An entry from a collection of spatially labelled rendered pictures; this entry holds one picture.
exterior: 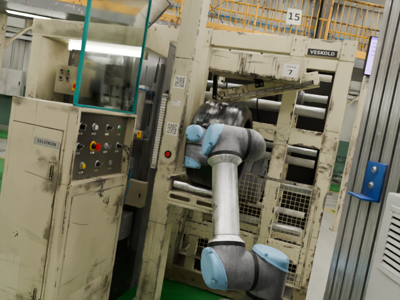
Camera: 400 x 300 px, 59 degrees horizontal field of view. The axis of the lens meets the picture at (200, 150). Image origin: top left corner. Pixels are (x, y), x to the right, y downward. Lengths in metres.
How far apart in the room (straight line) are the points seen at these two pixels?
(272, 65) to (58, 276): 1.70
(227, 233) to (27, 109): 1.21
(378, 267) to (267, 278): 0.41
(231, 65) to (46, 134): 1.24
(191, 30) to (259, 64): 0.49
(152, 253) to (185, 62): 1.21
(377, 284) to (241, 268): 0.41
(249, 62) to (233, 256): 1.55
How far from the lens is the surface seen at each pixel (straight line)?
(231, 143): 1.18
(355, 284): 0.97
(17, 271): 2.06
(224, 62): 2.42
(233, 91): 2.51
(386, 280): 0.79
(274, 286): 1.14
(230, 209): 1.12
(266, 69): 2.35
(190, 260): 2.93
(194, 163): 1.58
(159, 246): 2.34
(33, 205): 1.91
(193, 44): 2.23
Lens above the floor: 1.31
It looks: 5 degrees down
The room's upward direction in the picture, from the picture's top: 10 degrees clockwise
